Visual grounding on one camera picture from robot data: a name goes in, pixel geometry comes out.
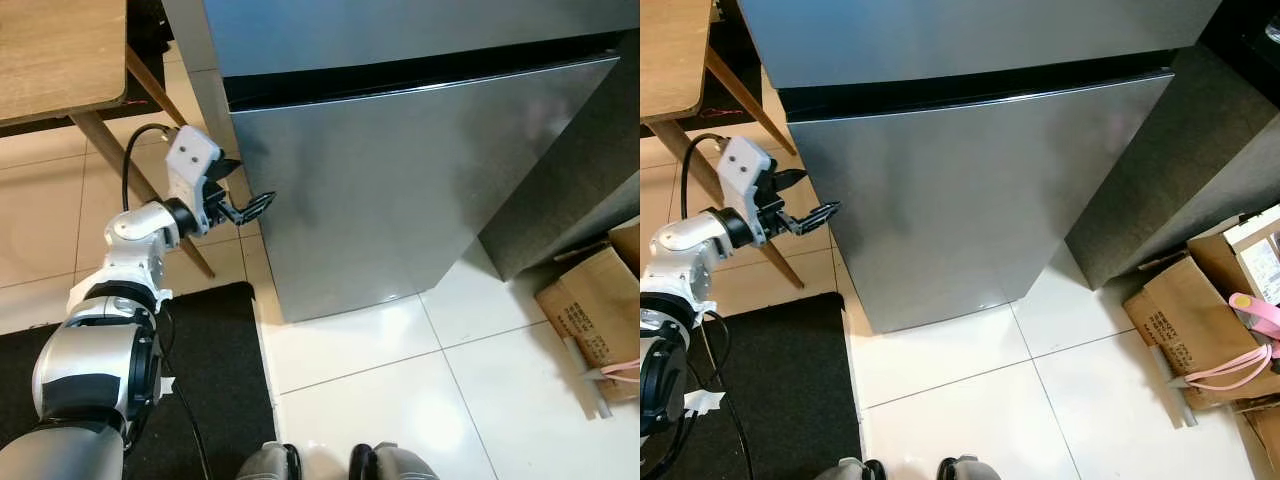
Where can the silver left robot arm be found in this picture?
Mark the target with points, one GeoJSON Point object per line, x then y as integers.
{"type": "Point", "coordinates": [680, 240]}
{"type": "Point", "coordinates": [90, 360]}

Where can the grey steel fridge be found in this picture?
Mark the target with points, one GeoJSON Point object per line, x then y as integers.
{"type": "Point", "coordinates": [380, 180]}
{"type": "Point", "coordinates": [960, 200]}

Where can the open cardboard box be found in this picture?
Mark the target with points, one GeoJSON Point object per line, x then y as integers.
{"type": "Point", "coordinates": [1215, 260]}
{"type": "Point", "coordinates": [625, 240]}

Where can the light wooden table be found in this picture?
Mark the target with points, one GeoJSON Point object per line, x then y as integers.
{"type": "Point", "coordinates": [670, 50]}
{"type": "Point", "coordinates": [50, 50]}

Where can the white tape piece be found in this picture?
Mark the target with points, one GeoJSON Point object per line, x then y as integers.
{"type": "Point", "coordinates": [165, 385]}
{"type": "Point", "coordinates": [703, 403]}

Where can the dark grey cabinet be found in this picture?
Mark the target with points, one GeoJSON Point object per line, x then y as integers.
{"type": "Point", "coordinates": [1170, 170]}
{"type": "Point", "coordinates": [570, 180]}

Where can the printed cardboard box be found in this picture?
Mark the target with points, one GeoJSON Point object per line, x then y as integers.
{"type": "Point", "coordinates": [590, 310]}
{"type": "Point", "coordinates": [1190, 320]}

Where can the grey plastic strip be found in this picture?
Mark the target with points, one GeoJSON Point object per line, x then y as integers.
{"type": "Point", "coordinates": [585, 375]}

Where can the grey robot left foot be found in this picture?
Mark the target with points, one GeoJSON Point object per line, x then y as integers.
{"type": "Point", "coordinates": [845, 470]}
{"type": "Point", "coordinates": [265, 465]}

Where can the grey robot foot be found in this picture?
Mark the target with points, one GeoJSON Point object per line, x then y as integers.
{"type": "Point", "coordinates": [845, 470]}
{"type": "Point", "coordinates": [970, 470]}
{"type": "Point", "coordinates": [265, 465]}
{"type": "Point", "coordinates": [400, 465]}

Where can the grey robot right foot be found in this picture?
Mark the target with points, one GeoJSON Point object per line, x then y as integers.
{"type": "Point", "coordinates": [400, 465]}
{"type": "Point", "coordinates": [970, 470]}

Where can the white printed box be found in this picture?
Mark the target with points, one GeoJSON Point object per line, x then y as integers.
{"type": "Point", "coordinates": [1258, 260]}

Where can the plain cardboard box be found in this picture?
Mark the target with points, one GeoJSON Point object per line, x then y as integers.
{"type": "Point", "coordinates": [1265, 430]}

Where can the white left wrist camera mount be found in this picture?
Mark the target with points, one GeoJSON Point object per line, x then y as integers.
{"type": "Point", "coordinates": [742, 165]}
{"type": "Point", "coordinates": [190, 155]}

